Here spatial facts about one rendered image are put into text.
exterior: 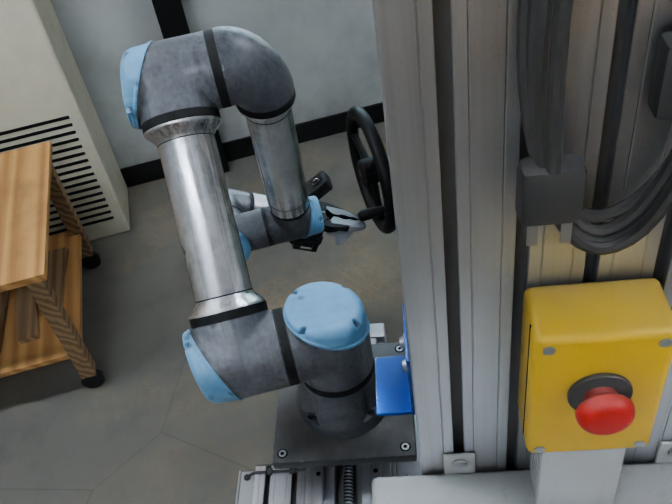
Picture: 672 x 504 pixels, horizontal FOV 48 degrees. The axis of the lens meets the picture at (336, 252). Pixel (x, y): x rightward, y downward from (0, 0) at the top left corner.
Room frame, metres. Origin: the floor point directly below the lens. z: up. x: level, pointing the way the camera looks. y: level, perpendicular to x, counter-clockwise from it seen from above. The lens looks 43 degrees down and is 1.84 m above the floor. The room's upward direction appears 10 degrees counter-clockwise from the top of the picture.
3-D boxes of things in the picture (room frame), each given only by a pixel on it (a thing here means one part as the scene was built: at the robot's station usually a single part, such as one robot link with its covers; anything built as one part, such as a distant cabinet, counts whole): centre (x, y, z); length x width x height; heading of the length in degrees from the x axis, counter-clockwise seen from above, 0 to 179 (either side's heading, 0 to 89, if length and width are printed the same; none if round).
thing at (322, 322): (0.74, 0.04, 0.98); 0.13 x 0.12 x 0.14; 95
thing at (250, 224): (1.10, 0.18, 0.90); 0.11 x 0.11 x 0.08; 5
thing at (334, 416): (0.74, 0.03, 0.87); 0.15 x 0.15 x 0.10
